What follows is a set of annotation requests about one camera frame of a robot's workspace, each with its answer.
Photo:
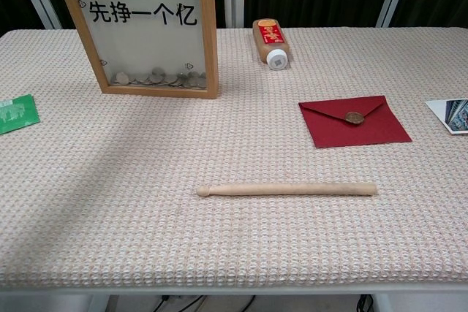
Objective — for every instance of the photo postcard with white border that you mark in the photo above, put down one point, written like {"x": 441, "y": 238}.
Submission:
{"x": 455, "y": 114}

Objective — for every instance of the dark red envelope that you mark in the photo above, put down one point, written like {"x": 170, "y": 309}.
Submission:
{"x": 365, "y": 133}

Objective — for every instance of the beige woven tablecloth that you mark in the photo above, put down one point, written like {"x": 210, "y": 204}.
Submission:
{"x": 234, "y": 235}

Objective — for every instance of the brown bottle with red label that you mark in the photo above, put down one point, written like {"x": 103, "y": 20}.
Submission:
{"x": 268, "y": 43}

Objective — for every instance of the pile of silver coins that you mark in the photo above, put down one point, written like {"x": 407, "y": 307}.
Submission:
{"x": 157, "y": 78}

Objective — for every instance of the wooden drumstick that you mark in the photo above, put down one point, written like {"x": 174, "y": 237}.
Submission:
{"x": 292, "y": 189}

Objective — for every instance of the wooden frame money box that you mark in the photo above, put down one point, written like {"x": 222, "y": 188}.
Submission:
{"x": 146, "y": 45}

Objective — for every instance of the green card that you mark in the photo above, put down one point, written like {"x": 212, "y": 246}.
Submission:
{"x": 16, "y": 114}

